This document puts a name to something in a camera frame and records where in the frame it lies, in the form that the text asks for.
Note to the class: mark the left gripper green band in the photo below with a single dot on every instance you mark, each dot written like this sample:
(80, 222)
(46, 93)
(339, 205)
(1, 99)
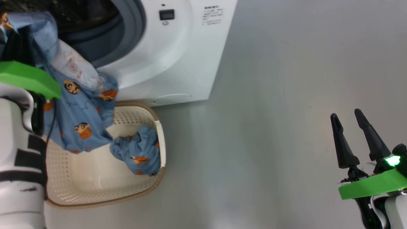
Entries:
(28, 78)

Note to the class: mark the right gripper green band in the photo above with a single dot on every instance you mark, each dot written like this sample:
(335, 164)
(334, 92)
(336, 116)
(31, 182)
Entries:
(372, 187)

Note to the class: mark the large blue cartoon print garment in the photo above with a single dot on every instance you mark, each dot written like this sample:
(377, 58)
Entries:
(79, 108)

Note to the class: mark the small blue cartoon print garment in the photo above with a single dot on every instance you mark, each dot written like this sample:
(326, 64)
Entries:
(140, 149)

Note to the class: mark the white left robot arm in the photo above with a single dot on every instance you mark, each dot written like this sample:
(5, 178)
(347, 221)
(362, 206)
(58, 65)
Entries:
(16, 143)

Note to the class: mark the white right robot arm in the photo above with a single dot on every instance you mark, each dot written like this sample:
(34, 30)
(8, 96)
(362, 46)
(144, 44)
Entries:
(396, 213)

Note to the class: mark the grey rubber door gasket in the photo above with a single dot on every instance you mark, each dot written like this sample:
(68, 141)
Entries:
(130, 28)

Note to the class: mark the cream perforated laundry basket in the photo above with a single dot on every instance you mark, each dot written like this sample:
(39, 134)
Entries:
(95, 178)

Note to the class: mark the black door lock latch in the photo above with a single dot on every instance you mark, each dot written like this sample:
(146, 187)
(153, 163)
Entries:
(167, 14)

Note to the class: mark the white front-load washing machine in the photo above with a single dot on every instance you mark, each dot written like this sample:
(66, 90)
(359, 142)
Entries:
(178, 63)

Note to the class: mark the round white filter cover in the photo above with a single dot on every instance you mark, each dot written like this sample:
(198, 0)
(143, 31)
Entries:
(171, 98)

